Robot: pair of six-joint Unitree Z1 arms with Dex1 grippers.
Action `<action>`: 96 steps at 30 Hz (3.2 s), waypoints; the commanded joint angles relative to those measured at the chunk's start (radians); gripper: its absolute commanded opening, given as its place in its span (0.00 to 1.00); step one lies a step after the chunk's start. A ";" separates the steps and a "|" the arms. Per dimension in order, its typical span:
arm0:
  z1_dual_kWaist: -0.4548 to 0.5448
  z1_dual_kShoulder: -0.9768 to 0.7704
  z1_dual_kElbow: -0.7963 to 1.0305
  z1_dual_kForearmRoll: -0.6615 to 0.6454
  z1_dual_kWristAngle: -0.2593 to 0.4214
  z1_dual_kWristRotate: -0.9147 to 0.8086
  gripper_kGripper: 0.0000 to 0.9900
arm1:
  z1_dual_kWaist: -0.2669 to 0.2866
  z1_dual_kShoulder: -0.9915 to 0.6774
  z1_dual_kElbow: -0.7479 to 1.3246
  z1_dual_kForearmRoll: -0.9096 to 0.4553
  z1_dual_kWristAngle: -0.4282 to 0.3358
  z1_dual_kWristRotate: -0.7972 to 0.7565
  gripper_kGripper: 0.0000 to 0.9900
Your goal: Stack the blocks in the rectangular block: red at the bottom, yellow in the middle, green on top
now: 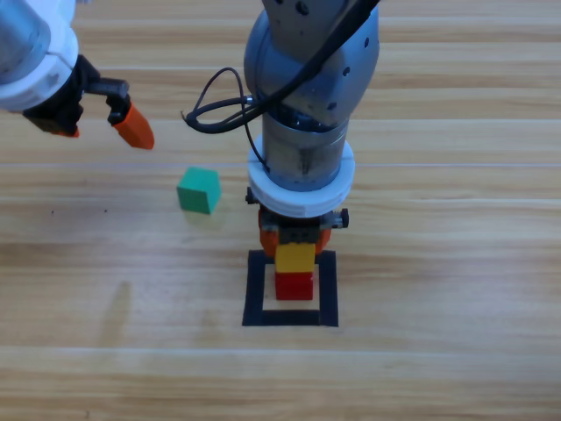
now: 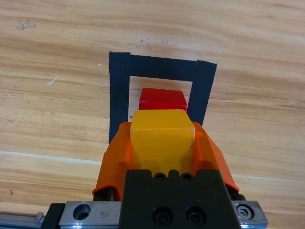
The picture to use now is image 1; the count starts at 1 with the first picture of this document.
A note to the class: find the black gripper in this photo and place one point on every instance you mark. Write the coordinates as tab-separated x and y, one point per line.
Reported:
298	234
57	109

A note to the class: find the yellow wooden block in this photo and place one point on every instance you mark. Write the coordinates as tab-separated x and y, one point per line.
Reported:
294	259

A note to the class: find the red wooden block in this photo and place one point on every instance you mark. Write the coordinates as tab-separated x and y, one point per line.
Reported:
293	287

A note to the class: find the green wooden block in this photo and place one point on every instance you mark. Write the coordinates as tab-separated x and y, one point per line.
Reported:
197	193

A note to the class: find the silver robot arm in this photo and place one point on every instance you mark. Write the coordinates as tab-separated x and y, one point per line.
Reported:
307	87
17	35

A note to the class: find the black tape square outline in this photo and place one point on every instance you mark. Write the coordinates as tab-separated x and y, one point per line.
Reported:
254	298

